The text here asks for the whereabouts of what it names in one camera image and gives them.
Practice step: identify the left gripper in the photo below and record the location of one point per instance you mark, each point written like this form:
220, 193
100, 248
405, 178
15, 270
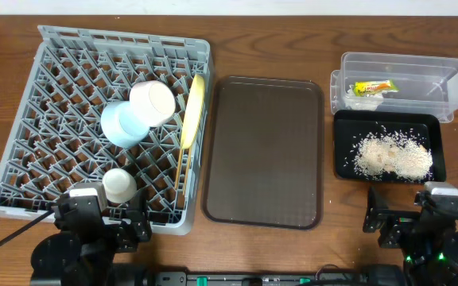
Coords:
119, 224

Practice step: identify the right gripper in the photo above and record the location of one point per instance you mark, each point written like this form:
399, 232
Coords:
396, 222

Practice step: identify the white paper cup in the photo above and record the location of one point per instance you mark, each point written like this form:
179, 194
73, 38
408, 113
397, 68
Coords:
119, 185

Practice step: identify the wooden chopstick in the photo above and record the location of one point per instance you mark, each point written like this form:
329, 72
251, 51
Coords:
187, 171
179, 167

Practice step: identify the blue bowl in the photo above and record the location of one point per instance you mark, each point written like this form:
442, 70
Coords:
121, 126

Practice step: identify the white tissue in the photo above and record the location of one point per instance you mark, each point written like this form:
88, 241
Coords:
370, 103

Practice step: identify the white bowl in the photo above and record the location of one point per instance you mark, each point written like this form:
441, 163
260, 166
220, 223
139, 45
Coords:
152, 102

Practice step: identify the yellow plate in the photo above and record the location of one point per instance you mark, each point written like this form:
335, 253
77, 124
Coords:
192, 112

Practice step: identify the yellow green snack wrapper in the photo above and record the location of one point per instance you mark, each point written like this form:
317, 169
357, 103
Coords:
374, 87

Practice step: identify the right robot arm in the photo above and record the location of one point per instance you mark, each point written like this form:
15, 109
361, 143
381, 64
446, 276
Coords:
436, 266

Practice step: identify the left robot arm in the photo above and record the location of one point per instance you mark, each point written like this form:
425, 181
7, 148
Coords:
83, 251

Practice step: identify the grey dishwasher rack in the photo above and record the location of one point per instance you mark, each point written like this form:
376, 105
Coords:
57, 142

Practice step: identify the spilled rice pile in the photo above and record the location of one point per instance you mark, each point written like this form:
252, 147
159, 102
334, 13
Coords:
403, 155

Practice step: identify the black bin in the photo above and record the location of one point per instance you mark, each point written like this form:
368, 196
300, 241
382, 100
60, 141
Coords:
353, 127

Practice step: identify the brown serving tray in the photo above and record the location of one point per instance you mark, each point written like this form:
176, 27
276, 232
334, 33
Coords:
266, 157

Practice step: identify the clear plastic bin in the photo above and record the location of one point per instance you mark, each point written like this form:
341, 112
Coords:
427, 84

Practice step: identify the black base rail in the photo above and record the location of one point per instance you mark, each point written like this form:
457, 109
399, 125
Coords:
261, 279

